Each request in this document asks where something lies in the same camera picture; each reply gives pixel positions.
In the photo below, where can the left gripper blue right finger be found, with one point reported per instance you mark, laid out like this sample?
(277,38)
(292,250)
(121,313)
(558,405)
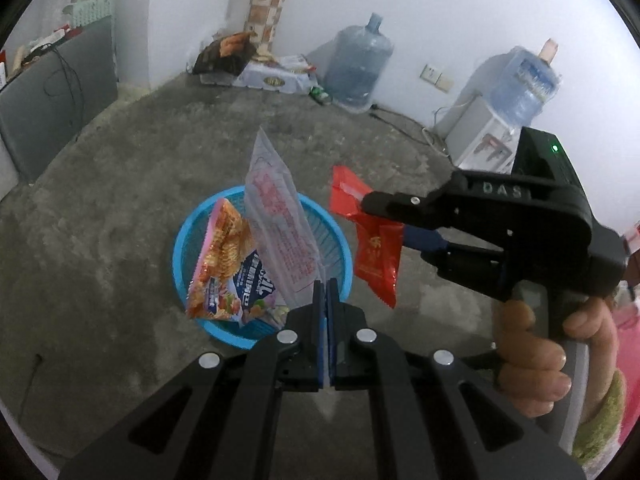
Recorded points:
(333,329)

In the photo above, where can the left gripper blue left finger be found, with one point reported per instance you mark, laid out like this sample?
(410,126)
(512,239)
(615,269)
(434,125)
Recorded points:
(318,306)

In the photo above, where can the red snack wrapper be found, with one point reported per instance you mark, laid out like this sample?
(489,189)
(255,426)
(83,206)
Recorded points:
(379,240)

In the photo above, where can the clear printed plastic bag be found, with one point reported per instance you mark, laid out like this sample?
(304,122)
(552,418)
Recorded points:
(279,226)

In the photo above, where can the orange instant noodle bag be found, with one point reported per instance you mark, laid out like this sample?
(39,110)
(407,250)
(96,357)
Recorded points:
(229,282)

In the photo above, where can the green right sleeve forearm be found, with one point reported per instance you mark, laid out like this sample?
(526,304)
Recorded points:
(596,441)

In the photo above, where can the blue plastic trash basket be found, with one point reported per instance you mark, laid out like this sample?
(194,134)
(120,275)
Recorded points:
(334,251)

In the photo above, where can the right hand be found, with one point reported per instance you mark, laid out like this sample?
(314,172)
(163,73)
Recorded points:
(532,376)

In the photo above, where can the white water dispenser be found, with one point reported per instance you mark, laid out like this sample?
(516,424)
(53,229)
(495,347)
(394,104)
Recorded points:
(481,141)

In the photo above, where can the blue jug on dispenser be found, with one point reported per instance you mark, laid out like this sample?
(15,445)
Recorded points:
(526,83)

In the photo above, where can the white cardboard box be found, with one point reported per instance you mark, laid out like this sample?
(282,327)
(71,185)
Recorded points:
(260,76)

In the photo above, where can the blue water jug on floor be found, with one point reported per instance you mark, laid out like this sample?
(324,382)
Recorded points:
(359,57)

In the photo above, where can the black snack bag on floor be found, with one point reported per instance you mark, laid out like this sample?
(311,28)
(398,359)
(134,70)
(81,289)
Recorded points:
(229,55)

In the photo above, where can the dark grey cabinet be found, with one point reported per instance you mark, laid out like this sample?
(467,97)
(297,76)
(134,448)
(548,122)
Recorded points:
(47,105)

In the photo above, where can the green storage basket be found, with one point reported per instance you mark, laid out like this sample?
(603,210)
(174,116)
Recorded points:
(86,12)

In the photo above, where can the wall socket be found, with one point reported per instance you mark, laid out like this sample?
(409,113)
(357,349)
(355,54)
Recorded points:
(436,78)

